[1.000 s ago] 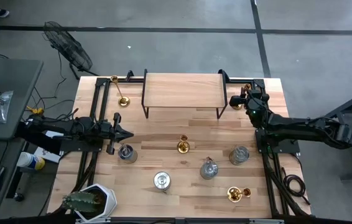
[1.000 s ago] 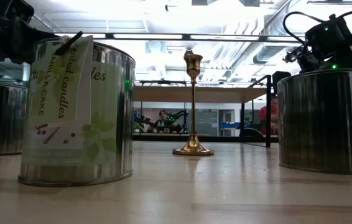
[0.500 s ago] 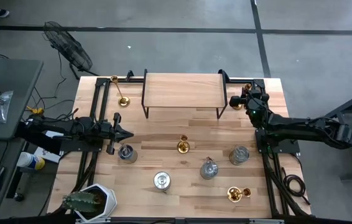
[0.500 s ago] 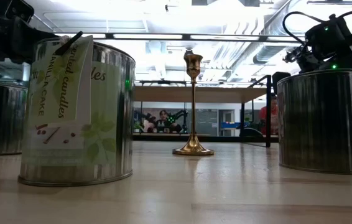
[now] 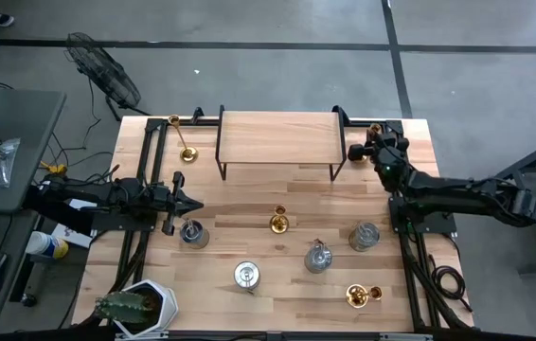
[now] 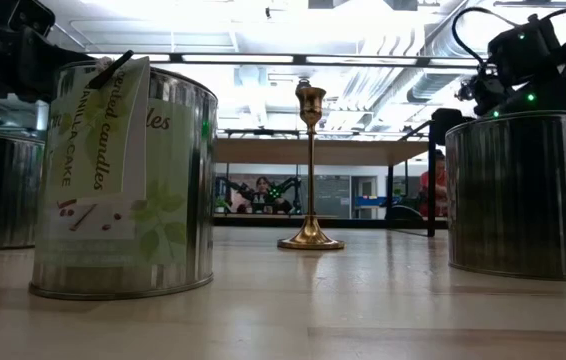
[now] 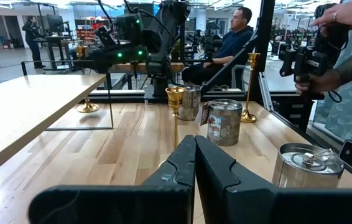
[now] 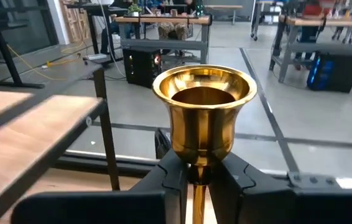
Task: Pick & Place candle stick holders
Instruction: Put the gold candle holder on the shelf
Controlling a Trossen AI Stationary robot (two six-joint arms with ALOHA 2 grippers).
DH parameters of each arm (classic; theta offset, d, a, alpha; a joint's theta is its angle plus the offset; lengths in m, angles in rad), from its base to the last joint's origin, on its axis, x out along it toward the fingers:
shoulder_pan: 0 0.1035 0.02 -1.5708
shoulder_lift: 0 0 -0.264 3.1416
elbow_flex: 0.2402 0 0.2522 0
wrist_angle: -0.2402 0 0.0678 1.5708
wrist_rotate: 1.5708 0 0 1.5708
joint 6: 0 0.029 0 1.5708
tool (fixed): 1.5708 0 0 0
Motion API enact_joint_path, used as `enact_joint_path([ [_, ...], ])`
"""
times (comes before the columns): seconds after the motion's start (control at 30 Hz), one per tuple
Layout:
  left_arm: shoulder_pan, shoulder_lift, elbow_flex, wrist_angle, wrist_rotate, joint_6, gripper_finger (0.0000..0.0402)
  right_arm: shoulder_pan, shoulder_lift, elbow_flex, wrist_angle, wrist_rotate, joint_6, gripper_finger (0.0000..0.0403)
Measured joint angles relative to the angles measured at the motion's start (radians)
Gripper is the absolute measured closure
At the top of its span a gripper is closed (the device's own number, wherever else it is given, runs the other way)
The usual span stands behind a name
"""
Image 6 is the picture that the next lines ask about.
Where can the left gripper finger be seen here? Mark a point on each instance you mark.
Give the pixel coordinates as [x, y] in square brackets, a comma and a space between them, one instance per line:
[45, 67]

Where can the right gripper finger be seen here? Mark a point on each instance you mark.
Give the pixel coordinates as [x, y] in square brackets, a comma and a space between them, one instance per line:
[443, 122]

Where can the ribbed silver candle tin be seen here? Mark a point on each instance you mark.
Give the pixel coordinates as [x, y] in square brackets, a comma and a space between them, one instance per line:
[523, 200]

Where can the orange label candle tin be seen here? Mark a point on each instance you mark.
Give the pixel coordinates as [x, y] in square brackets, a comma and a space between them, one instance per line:
[8, 200]

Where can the tall brass candlestick holder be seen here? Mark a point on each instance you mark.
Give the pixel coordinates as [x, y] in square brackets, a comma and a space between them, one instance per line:
[310, 107]

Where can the vanilla cake candle tin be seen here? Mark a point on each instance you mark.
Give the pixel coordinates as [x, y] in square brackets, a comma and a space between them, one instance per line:
[173, 175]

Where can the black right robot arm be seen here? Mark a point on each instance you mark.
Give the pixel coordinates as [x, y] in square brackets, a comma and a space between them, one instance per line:
[523, 55]

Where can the black ceiling spotlight fixture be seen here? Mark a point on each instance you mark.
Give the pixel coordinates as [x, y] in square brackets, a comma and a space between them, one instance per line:
[465, 92]

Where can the person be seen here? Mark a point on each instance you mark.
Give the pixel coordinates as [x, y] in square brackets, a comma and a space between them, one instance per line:
[435, 185]
[263, 186]

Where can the blue box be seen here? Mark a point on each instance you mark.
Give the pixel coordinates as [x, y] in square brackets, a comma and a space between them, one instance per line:
[370, 201]

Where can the wooden shelf with black legs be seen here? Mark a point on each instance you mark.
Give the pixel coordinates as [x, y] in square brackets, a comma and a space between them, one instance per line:
[323, 152]

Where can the dark chalkboard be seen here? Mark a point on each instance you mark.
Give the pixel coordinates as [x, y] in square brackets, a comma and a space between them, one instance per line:
[332, 195]

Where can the round black speaker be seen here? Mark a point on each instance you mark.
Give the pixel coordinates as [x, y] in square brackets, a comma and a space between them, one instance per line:
[303, 82]

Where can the background robot station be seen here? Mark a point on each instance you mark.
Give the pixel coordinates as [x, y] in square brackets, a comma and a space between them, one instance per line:
[290, 182]

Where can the ceiling light strip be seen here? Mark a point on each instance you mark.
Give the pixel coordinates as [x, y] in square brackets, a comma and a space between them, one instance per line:
[238, 58]

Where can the green potted plant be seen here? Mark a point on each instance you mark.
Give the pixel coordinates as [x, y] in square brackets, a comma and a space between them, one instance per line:
[221, 205]

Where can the silver ventilation duct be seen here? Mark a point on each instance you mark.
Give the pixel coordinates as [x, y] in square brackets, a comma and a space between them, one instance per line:
[430, 86]

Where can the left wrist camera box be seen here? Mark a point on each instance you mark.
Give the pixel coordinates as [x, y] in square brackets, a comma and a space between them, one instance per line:
[33, 17]

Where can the black table frame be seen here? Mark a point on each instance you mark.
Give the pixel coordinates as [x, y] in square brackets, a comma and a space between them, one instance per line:
[353, 222]

